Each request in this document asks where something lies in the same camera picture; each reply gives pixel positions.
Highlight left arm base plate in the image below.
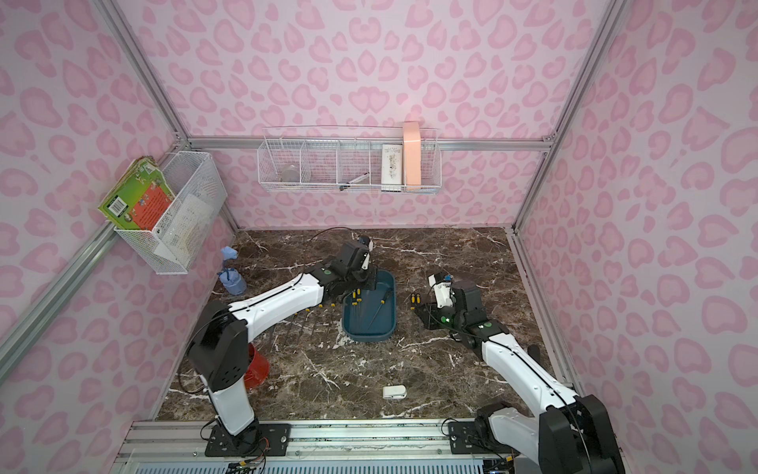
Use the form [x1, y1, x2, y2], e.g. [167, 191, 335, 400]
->
[205, 422, 292, 458]

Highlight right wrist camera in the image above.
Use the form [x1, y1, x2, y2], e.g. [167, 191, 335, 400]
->
[428, 273, 454, 308]

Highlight white mesh side basket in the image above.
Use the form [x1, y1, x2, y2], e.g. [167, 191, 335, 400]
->
[116, 151, 227, 275]

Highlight grey cup in basket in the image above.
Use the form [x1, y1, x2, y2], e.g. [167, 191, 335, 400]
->
[280, 164, 301, 184]

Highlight green red booklet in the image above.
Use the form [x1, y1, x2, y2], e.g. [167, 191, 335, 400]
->
[99, 156, 175, 231]

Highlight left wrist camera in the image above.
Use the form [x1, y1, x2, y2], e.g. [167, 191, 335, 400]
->
[357, 235, 374, 271]

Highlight blue spray bottle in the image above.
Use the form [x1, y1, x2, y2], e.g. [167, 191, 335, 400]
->
[218, 246, 247, 296]

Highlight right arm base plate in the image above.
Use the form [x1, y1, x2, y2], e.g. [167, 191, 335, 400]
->
[440, 419, 519, 456]

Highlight white papers in basket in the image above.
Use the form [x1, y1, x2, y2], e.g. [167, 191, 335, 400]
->
[154, 194, 213, 268]

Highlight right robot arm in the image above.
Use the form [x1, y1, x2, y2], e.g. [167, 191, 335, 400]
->
[411, 274, 625, 473]

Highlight white wire wall basket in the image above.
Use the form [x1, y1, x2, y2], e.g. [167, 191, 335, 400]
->
[257, 126, 442, 194]

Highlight teal plastic storage box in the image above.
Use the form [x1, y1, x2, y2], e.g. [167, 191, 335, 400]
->
[341, 270, 397, 343]

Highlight red pencil cup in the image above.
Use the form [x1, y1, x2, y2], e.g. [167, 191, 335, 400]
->
[243, 344, 270, 390]

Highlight black marker in basket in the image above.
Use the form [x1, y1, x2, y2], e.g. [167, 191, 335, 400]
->
[339, 172, 370, 192]

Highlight white card in basket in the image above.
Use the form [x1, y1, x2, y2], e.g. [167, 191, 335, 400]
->
[381, 144, 404, 192]

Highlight pink box in basket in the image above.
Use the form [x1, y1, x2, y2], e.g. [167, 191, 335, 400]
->
[403, 122, 422, 190]

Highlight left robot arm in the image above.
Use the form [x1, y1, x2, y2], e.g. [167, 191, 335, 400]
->
[187, 235, 378, 438]

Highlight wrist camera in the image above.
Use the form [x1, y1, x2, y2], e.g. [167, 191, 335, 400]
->
[428, 273, 454, 308]
[357, 235, 374, 271]

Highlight small white eraser block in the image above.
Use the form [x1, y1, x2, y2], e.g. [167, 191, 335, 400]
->
[382, 385, 408, 400]

